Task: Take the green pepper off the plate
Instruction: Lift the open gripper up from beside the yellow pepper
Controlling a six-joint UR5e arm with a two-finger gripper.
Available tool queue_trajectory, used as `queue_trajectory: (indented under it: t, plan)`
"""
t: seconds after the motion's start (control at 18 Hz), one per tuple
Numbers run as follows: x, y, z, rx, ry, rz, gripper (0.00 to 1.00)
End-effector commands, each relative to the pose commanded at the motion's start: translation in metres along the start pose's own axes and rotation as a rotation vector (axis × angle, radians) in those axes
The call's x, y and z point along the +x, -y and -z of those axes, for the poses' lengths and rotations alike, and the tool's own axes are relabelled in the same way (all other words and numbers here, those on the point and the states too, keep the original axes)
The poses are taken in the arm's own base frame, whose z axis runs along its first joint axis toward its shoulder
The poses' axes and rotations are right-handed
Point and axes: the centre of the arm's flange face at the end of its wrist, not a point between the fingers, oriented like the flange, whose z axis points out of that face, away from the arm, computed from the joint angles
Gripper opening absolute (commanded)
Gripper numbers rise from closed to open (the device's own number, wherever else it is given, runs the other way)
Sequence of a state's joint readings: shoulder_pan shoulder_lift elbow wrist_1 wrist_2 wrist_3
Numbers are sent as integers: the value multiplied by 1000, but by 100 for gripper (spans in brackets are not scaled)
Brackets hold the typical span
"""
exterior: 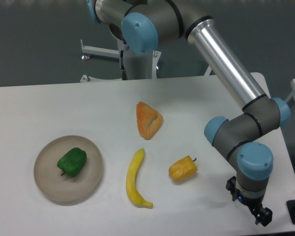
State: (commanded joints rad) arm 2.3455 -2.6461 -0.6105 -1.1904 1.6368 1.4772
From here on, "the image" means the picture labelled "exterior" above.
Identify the beige round plate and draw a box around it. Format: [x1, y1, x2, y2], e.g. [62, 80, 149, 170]
[33, 135, 103, 206]

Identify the orange toy fruit segment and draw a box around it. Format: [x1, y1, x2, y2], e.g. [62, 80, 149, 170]
[136, 101, 163, 140]

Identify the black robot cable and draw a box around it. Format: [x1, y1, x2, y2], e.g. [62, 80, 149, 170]
[119, 41, 128, 81]

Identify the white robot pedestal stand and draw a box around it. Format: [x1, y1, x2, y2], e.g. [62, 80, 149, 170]
[79, 23, 216, 83]

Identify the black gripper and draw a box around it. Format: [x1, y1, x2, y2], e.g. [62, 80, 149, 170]
[226, 176, 272, 227]

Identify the green toy bell pepper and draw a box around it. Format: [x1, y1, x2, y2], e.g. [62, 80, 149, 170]
[57, 147, 87, 177]

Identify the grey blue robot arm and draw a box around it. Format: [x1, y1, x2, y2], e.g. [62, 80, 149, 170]
[87, 0, 291, 226]

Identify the yellow toy bell pepper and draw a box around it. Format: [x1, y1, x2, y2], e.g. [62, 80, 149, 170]
[169, 155, 198, 181]

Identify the yellow toy banana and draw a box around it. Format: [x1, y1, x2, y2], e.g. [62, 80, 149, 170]
[125, 148, 153, 209]

